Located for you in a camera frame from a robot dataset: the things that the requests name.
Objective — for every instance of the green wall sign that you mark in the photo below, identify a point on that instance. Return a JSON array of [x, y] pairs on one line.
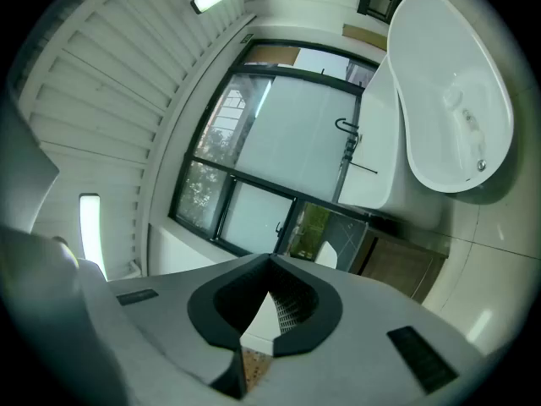
[[247, 38]]

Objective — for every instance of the dark vanity cabinet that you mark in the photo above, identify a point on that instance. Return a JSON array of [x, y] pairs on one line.
[[401, 264]]

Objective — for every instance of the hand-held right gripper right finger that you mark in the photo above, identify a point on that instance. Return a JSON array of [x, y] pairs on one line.
[[329, 311]]

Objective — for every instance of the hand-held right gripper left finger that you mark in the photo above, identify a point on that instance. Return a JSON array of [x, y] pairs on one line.
[[203, 311]]

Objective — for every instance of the white rectangular bathtub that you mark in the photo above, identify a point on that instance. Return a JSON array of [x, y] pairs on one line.
[[380, 142]]

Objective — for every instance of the black tub faucet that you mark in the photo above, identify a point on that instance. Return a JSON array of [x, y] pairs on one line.
[[351, 138]]

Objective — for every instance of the black framed window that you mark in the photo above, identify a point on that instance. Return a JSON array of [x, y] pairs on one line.
[[291, 133]]

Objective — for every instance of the white oval bathtub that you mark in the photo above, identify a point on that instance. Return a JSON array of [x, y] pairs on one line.
[[444, 57]]

